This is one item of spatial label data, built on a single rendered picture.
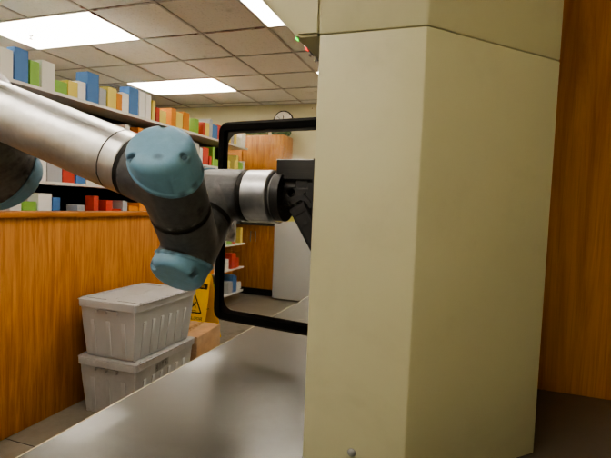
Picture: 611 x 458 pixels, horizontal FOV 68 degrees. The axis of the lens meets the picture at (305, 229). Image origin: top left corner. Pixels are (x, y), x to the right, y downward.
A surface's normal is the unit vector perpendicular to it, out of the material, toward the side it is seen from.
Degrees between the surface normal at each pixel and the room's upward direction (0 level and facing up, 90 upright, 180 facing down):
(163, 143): 49
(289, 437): 0
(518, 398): 90
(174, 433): 0
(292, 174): 90
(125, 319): 95
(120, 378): 95
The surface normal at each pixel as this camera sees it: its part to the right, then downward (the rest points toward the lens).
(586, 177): -0.33, 0.04
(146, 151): 0.01, -0.62
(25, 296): 0.94, 0.06
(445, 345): 0.44, 0.07
